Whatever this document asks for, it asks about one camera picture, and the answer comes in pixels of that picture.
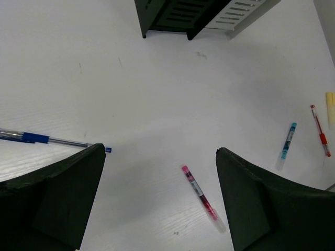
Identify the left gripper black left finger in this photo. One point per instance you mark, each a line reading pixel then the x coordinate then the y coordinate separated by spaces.
pixel 48 209

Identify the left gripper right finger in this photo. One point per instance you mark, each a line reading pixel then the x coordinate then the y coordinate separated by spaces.
pixel 268 212

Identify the dark red pen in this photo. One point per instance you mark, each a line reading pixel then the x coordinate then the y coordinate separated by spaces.
pixel 213 215

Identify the teal blue pen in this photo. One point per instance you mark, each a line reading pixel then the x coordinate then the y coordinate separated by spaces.
pixel 283 154

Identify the blue ballpoint pen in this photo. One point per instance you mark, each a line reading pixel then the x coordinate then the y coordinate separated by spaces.
pixel 32 138

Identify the yellow highlighter right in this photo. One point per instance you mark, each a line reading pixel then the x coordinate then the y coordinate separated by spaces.
pixel 330 102

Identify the white slotted container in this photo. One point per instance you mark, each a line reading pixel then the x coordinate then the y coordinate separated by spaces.
pixel 238 15

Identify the black slotted container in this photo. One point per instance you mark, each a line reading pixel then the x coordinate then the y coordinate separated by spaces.
pixel 185 16

